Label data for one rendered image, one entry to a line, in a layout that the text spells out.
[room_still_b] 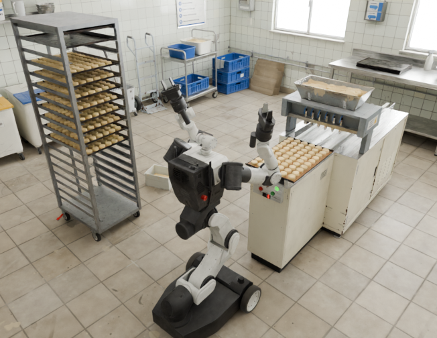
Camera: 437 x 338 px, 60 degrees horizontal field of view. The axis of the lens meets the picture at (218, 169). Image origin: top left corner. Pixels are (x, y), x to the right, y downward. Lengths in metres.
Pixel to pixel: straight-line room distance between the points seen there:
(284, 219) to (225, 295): 0.68
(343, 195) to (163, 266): 1.60
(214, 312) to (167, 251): 0.90
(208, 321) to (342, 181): 1.55
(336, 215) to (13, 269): 2.73
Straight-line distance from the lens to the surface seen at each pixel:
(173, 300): 2.49
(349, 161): 3.14
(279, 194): 2.65
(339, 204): 3.36
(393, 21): 6.11
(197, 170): 1.98
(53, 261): 3.50
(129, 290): 3.08
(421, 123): 5.83
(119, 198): 3.80
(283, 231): 2.84
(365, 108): 3.16
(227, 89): 6.92
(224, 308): 2.68
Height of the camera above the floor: 2.22
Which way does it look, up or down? 30 degrees down
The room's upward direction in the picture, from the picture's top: straight up
